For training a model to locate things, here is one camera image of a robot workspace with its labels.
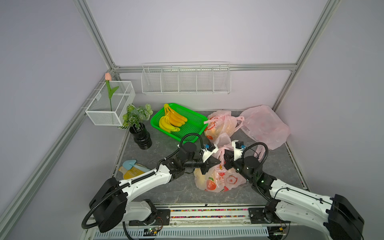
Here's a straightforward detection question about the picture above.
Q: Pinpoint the white wire basket left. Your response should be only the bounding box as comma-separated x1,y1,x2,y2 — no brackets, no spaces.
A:
85,81,136,127

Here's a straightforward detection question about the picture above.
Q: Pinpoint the green potted plant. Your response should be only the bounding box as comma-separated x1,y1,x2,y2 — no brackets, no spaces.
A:
118,104,153,133

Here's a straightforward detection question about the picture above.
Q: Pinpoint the black plant vase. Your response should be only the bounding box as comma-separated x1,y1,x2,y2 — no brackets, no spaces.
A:
129,123,153,150

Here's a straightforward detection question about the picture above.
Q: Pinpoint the plain pink plastic bag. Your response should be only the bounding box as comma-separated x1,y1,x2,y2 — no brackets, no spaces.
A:
240,105,291,150

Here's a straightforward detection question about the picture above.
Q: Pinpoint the green plastic basket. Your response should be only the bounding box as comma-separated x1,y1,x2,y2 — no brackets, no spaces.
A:
151,103,208,141

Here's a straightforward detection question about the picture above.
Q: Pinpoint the pink artificial tulip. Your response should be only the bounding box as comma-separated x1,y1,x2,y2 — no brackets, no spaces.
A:
105,73,119,111

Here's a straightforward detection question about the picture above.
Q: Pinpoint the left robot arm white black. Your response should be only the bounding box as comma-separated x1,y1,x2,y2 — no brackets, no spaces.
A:
81,142,220,233

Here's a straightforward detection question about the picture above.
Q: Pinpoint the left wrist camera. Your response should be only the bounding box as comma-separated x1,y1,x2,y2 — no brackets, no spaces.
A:
202,143,219,163

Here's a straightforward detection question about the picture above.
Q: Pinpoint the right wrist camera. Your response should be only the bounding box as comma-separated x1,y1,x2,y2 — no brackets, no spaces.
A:
232,140,246,161

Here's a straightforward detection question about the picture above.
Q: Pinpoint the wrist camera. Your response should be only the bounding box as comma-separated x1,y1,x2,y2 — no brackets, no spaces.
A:
232,140,246,161
202,143,219,163

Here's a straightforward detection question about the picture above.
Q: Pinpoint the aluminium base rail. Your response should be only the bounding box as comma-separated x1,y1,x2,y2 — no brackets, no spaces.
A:
83,204,337,240

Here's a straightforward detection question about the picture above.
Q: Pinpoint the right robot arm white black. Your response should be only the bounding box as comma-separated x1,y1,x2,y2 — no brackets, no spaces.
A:
224,149,365,240

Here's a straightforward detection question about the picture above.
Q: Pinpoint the yellow white work glove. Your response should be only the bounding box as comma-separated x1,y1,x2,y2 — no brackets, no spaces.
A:
119,164,150,180

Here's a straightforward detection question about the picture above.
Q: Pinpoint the printed pink plastic bag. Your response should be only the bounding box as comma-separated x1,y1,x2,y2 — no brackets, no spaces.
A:
204,110,245,142
194,133,247,193

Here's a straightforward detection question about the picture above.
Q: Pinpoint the white wire shelf back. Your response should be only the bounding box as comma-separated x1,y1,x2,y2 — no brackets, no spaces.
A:
141,62,232,95

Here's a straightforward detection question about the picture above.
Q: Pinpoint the yellow banana bunch in basket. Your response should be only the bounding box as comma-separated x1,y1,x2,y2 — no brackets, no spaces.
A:
159,104,188,133

